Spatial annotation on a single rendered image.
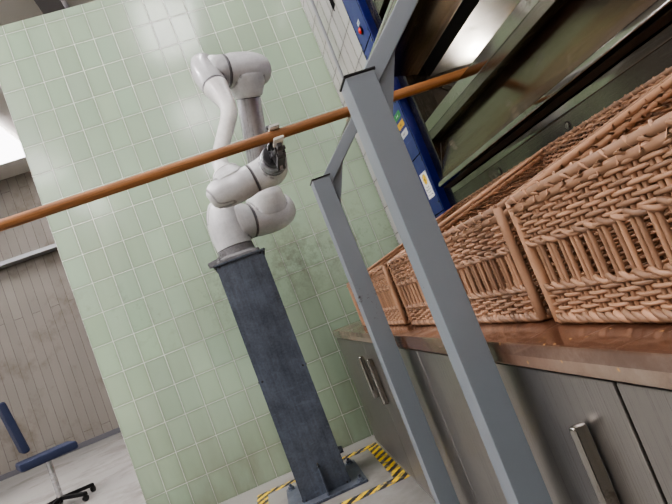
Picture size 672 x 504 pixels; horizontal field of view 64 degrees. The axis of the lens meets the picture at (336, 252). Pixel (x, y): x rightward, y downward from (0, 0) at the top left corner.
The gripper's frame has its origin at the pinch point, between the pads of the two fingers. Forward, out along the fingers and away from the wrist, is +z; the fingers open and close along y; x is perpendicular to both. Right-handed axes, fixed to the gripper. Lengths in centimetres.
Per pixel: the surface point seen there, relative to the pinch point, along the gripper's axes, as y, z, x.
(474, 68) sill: 3, 13, -58
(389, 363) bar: 66, 38, 1
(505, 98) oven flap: 16, 20, -59
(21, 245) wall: -207, -756, 323
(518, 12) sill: 3, 40, -57
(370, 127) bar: 31, 86, 3
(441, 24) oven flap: -17, 1, -60
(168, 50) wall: -103, -125, 17
